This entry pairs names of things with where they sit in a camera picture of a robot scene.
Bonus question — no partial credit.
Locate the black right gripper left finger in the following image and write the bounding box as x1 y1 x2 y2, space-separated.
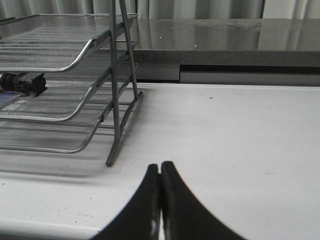
92 164 160 240

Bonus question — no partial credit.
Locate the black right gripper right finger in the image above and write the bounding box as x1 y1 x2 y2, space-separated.
160 161 244 240

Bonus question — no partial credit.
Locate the red emergency stop button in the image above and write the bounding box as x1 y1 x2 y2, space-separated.
0 72 47 97

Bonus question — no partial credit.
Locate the grey stone counter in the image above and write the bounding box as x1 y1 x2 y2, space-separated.
133 18 320 68

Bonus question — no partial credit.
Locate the blue plastic tray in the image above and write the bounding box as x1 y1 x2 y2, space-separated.
0 91 23 108

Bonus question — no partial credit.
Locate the white pleated curtain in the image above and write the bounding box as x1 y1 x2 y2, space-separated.
0 0 320 20

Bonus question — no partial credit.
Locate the grey rack frame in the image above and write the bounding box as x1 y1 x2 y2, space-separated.
99 0 143 167

